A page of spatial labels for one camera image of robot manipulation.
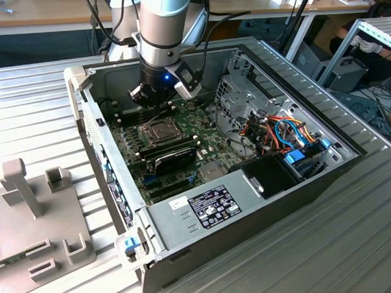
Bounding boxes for hard disk in blue carrier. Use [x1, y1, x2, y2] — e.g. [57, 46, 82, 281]
[283, 139, 334, 185]

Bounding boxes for blue wire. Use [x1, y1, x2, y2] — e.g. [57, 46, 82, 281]
[274, 118, 305, 150]

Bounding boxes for beige plastic case handle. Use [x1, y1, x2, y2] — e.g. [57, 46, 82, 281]
[64, 67, 95, 123]

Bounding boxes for black expansion slot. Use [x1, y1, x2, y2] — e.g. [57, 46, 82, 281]
[145, 176, 192, 196]
[147, 183, 195, 204]

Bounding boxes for green motherboard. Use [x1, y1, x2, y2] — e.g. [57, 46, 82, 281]
[107, 97, 262, 209]

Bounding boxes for open grey PC case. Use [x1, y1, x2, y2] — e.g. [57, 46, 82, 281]
[63, 38, 375, 293]

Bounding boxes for silver chipset heatsink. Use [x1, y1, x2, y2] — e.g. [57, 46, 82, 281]
[199, 160, 226, 183]

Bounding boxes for grey parts rack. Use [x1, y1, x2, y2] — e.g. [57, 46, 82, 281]
[0, 154, 99, 293]

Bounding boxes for brown cardboard sheet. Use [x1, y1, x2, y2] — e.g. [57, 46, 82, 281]
[313, 14, 354, 51]

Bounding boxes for orange wire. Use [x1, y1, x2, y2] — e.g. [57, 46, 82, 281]
[267, 114, 318, 143]

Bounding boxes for CPU socket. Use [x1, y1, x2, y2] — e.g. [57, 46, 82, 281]
[141, 119, 184, 147]

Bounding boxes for black wire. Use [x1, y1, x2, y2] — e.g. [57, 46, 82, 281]
[212, 97, 260, 161]

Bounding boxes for silver CPU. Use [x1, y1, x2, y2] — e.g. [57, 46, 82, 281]
[152, 123, 176, 141]

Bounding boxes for black graphics card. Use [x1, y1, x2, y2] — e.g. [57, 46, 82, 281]
[148, 145, 200, 177]

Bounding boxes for metal socket cover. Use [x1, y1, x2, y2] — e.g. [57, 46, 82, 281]
[143, 119, 183, 146]

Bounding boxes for cable with plug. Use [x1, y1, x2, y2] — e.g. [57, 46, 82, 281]
[84, 0, 115, 45]

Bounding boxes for blue case latch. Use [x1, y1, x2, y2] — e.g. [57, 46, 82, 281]
[123, 237, 139, 254]

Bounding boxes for dark grey computer tower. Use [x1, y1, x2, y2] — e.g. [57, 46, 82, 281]
[327, 56, 371, 95]

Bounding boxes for long wooden desk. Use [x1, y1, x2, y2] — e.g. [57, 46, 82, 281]
[0, 0, 391, 36]

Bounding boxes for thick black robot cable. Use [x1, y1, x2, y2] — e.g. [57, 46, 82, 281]
[176, 0, 255, 89]

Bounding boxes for aluminium profile frame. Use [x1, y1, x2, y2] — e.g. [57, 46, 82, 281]
[316, 16, 391, 87]

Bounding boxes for clear plastic case handle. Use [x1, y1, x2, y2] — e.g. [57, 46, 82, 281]
[113, 229, 155, 273]

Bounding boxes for red wire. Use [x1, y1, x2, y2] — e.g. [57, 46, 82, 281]
[262, 124, 279, 152]

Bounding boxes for grey power supply unit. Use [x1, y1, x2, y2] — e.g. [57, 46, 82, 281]
[141, 167, 270, 253]

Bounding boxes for green RAM stick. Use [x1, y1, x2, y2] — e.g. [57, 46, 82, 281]
[0, 251, 29, 270]

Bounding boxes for person in dark shirt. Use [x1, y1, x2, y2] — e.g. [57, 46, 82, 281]
[327, 0, 391, 83]

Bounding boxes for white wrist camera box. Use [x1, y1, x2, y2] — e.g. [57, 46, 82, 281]
[164, 60, 203, 100]

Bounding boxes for metal drive cage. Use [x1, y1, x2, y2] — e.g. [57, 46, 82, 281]
[212, 45, 300, 135]

